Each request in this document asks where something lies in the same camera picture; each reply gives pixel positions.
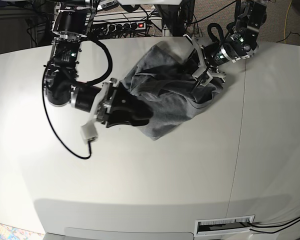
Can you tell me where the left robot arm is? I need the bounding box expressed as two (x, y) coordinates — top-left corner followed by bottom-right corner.
(203, 0), (267, 68)

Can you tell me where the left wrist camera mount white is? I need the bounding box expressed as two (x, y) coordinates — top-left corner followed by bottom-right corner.
(183, 34), (226, 88)

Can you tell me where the black power strip red switch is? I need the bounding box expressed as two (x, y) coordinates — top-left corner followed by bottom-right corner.
(101, 21), (147, 32)

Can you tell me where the black cable pair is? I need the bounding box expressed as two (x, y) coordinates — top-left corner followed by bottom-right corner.
(248, 211), (300, 235)

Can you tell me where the grey T-shirt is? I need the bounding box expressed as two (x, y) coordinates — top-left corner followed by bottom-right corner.
(121, 41), (223, 141)

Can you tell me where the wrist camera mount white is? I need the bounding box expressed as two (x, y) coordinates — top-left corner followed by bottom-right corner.
(80, 82), (110, 144)
(183, 34), (226, 88)

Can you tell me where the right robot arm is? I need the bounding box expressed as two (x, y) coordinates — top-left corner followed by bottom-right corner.
(42, 0), (153, 128)

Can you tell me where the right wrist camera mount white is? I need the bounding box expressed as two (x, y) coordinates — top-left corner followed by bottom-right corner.
(80, 82), (110, 144)

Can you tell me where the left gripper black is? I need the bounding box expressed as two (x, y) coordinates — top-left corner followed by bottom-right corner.
(203, 40), (240, 68)

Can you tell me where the yellow cable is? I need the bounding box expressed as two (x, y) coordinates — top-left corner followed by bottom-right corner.
(283, 0), (292, 41)

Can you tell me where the white table leg column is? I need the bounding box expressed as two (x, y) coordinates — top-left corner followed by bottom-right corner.
(161, 16), (171, 37)

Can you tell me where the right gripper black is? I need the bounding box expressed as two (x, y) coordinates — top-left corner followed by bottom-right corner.
(69, 78), (153, 128)

